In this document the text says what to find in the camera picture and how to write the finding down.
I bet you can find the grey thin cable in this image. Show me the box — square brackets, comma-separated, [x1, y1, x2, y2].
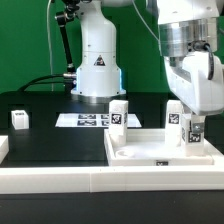
[45, 0, 56, 92]
[131, 0, 161, 43]

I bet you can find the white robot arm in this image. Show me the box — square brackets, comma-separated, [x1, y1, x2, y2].
[65, 0, 224, 133]

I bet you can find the white sheet with tag markers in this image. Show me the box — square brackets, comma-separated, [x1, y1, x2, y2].
[54, 113, 142, 128]

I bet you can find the white U-shaped obstacle fence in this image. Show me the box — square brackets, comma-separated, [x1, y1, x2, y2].
[0, 135, 224, 194]

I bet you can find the grey thin cable left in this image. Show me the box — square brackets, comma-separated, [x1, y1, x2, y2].
[45, 0, 56, 92]

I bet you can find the grey thin cable right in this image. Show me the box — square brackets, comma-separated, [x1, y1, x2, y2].
[131, 0, 161, 43]

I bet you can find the black cable bundle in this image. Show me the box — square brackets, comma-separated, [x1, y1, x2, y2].
[17, 73, 78, 93]

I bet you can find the white square table top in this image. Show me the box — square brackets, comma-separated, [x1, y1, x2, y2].
[104, 129, 214, 166]

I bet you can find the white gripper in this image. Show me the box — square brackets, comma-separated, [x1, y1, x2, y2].
[160, 40, 224, 134]

